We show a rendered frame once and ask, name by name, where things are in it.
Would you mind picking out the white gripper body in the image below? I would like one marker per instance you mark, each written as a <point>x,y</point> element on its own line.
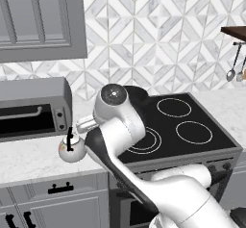
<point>86,124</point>

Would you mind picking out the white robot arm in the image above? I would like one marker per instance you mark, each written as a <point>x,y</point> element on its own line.
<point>128,132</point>

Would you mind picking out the dark toaster oven knob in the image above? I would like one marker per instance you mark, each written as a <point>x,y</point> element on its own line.
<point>59,113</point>
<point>61,128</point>

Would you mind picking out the grey drawer front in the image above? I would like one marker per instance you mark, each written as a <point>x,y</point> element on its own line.
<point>89,182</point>

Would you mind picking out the grey toaster oven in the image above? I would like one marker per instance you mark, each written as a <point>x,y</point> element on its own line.
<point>32,92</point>

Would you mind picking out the grey base cupboard door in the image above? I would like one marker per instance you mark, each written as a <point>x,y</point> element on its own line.
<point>4,212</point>
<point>73,211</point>

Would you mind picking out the black hob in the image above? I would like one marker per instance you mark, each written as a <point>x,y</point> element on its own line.
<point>192,110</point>

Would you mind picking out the black oven knob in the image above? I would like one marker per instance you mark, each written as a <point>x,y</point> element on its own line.
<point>211,168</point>
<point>227,166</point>

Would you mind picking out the silver hanging ladle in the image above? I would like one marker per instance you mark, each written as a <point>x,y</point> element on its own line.
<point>231,74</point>

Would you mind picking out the grey base cupboard run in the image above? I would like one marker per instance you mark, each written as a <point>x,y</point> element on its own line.
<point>235,187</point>

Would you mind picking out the silver hanging tool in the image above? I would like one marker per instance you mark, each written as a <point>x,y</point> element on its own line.
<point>240,76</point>

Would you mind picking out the dark wooden shelf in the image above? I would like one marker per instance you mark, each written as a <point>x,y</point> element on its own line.
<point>235,32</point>

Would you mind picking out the grey wall cupboard door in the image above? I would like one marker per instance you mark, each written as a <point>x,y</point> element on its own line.
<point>38,17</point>

